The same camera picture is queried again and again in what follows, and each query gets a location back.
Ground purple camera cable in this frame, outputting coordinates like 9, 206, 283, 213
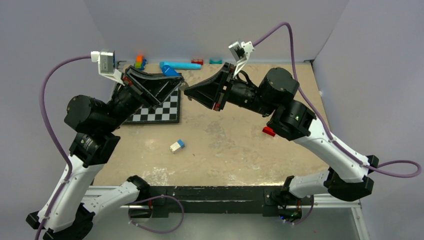
34, 55, 93, 240
252, 21, 422, 179

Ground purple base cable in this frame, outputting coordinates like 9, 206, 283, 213
127, 194, 185, 234

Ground black and white chessboard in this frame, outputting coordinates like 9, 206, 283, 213
109, 85, 181, 125

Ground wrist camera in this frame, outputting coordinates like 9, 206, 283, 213
228, 41, 255, 76
90, 49, 124, 85

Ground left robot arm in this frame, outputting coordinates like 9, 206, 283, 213
26, 67, 185, 240

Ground red toy base piece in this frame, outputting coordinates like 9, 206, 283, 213
262, 126, 276, 137

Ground colourful toy brick car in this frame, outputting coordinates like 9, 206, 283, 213
133, 55, 147, 70

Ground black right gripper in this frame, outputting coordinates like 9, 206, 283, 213
183, 62, 274, 117

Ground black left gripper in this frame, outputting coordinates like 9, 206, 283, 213
100, 64, 183, 132

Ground blue key tag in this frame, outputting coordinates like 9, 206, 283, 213
161, 65, 181, 77

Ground white and blue toy brick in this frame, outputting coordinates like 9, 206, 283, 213
170, 139, 185, 154

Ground teal arch toy block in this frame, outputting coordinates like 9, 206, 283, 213
209, 58, 223, 65

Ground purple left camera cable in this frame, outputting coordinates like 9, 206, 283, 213
34, 55, 93, 240

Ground light blue flashlight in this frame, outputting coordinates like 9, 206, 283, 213
159, 61, 202, 70

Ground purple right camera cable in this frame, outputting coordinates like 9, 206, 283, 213
252, 21, 422, 179

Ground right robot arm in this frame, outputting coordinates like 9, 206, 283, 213
184, 63, 379, 204

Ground red toy brick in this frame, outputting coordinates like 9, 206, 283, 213
191, 58, 204, 65

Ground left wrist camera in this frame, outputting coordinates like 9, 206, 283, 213
90, 49, 124, 85

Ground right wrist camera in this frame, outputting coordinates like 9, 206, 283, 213
228, 41, 255, 76

